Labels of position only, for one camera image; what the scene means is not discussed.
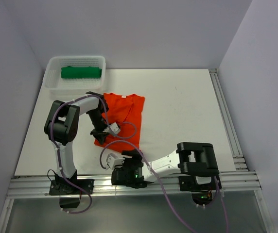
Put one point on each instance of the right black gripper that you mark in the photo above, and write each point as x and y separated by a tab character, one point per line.
136	157

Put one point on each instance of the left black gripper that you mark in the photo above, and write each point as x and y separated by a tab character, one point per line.
100	135

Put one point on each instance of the orange polo t shirt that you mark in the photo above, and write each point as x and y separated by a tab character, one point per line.
126	111

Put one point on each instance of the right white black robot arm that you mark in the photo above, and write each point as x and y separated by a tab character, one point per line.
195	163

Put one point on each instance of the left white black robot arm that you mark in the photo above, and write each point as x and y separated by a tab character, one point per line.
61	127

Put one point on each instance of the rolled green t shirt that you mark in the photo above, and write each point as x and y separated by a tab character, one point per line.
80	72

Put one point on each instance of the white perforated plastic basket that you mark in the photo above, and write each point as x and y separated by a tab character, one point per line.
56	85

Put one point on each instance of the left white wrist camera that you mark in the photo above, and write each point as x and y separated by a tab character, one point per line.
114	129

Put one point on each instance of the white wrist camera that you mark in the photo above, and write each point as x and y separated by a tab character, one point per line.
114	129
114	160

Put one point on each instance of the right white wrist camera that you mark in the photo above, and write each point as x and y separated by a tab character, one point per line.
114	160

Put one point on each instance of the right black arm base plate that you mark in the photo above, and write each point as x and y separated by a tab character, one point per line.
198	184

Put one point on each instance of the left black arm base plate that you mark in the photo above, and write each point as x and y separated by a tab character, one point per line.
61	187

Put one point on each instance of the front aluminium rail frame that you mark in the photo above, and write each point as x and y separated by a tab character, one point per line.
31	187

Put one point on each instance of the right side aluminium rail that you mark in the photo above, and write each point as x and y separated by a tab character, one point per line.
235	147

